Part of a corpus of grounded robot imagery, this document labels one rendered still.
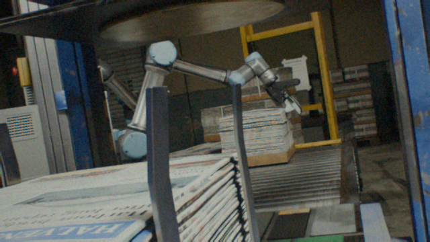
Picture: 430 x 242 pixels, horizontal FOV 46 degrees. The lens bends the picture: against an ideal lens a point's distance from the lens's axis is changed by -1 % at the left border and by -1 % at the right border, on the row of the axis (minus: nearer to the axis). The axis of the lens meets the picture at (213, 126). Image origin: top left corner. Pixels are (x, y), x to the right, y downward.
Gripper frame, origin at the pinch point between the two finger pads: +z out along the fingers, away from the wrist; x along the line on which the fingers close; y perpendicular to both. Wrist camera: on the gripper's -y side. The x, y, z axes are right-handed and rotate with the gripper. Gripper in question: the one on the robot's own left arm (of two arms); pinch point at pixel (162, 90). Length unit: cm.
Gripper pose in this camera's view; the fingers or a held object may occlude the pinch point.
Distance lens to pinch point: 333.3
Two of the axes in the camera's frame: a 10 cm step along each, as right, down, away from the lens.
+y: 0.5, 9.9, 1.4
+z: 6.6, -1.4, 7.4
